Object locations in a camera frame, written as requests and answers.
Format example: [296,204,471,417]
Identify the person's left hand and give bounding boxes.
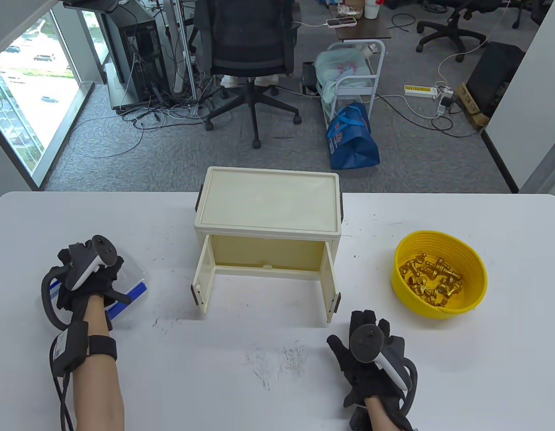
[57,242,132,322]

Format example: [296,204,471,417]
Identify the large window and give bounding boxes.
[0,9,112,189]

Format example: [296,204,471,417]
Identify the person's right hand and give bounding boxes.
[327,310,407,408]

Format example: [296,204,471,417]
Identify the black case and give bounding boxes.
[466,41,526,118]

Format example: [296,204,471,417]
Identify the white rolling cart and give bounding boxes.
[322,40,386,131]

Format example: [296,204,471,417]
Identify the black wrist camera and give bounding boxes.
[51,321,118,375]
[349,403,370,431]

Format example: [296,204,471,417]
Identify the black mesh office chair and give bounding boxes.
[188,0,303,150]

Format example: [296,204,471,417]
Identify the yellow ribbed bowl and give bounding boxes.
[391,231,488,319]

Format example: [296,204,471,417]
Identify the blue shopping bag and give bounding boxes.
[327,102,380,170]

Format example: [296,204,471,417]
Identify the white yellow power strip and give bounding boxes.
[404,84,439,99]

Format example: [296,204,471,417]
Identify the black computer tower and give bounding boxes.
[100,2,170,106]

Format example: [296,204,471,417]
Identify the dark desk top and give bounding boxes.
[62,0,122,12]

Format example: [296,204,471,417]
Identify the cardboard box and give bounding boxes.
[456,83,490,131]

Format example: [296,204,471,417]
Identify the pale green plastic bag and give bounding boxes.
[314,48,372,106]

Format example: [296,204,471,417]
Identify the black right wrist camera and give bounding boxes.
[349,403,370,431]

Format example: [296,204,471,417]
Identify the small black box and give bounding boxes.
[301,62,322,96]

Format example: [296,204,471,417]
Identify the person's left forearm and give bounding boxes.
[73,296,125,431]

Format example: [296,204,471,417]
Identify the pile of gold chess pieces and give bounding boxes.
[399,254,463,308]

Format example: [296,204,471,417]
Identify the cream plastic cabinet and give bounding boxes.
[191,166,345,325]

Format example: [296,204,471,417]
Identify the brown side table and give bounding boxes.
[328,2,392,43]

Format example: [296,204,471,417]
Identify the black white right hand controller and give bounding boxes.
[349,324,418,416]

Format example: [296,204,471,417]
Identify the clear plastic box blue latches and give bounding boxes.
[48,269,149,332]

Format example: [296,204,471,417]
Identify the clear plastic lid blue label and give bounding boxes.
[51,256,148,310]

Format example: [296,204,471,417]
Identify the person's right forearm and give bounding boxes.
[365,397,397,431]

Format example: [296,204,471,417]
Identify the black white hand controller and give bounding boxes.
[349,324,418,416]
[41,234,117,333]

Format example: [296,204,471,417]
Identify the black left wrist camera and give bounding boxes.
[51,321,118,375]

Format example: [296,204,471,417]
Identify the tangle of floor cables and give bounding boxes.
[69,67,215,158]

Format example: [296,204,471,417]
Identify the black white left hand controller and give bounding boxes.
[41,234,117,333]

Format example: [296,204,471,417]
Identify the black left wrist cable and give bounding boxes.
[53,372,77,431]

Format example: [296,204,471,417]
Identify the white metal pole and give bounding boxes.
[169,0,198,100]

